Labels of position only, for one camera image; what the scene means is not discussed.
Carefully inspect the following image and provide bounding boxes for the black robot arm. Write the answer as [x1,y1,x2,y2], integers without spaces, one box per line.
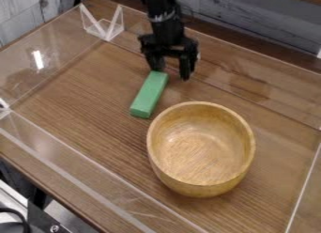
[139,0,200,81]

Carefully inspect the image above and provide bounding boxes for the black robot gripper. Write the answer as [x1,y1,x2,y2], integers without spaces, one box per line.
[139,34,200,81]

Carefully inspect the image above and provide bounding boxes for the clear acrylic corner bracket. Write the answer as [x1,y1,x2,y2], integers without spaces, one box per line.
[79,4,124,41]

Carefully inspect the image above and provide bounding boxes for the brown wooden bowl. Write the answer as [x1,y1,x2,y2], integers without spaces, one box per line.
[147,101,256,198]

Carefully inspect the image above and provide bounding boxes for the black cable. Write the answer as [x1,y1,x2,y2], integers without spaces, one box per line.
[0,208,33,233]

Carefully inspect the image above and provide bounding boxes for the black metal table frame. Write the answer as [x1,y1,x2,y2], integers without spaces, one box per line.
[0,160,98,233]

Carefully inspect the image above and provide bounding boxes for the clear acrylic tray walls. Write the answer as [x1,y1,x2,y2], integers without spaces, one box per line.
[0,0,321,233]

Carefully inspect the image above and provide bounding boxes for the green rectangular block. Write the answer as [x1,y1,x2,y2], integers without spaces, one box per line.
[130,71,168,118]

